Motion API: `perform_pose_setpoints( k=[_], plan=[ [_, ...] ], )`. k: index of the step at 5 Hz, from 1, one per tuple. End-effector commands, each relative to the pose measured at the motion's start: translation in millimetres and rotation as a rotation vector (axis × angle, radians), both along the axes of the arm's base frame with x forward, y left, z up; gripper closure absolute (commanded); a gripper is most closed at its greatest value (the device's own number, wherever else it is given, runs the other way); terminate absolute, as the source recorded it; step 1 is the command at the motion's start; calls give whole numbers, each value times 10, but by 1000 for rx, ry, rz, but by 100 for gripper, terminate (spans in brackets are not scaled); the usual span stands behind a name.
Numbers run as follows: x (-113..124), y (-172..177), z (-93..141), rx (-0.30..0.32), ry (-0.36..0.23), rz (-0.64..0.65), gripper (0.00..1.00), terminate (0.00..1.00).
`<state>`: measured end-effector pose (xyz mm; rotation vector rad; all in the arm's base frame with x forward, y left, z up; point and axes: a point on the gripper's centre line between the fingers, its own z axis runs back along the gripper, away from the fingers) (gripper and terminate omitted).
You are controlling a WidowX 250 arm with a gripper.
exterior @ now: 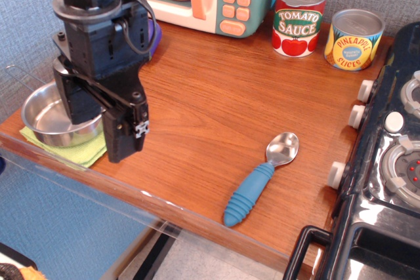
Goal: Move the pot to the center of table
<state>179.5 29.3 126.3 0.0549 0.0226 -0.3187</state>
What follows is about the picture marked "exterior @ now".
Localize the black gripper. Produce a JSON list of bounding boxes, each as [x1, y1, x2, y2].
[[52, 0, 150, 163]]

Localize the small steel pot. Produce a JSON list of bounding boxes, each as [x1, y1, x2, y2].
[[5, 65, 103, 148]]

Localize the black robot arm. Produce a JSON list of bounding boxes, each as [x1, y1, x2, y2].
[[52, 0, 158, 163]]

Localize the tomato sauce can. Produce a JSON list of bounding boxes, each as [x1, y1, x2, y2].
[[272, 0, 326, 58]]

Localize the green folded cloth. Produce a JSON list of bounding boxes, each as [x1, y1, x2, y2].
[[20, 127, 107, 168]]

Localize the purple toy eggplant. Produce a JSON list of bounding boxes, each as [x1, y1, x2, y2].
[[148, 18, 162, 58]]

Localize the clear acrylic table guard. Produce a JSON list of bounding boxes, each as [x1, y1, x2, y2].
[[1, 134, 283, 279]]

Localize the pineapple slices can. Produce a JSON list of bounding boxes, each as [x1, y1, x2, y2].
[[324, 9, 385, 71]]

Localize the black toy stove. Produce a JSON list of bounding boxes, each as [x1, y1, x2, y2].
[[283, 22, 419, 279]]

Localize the spoon with blue handle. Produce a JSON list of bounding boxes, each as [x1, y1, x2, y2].
[[223, 132, 299, 227]]

